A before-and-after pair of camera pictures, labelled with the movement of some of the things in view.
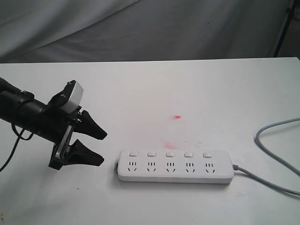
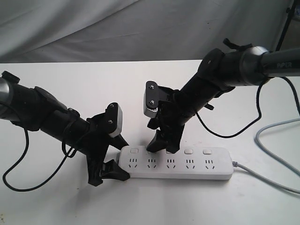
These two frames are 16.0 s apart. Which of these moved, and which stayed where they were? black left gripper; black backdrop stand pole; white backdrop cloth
Moved: black left gripper
Stayed: white backdrop cloth; black backdrop stand pole
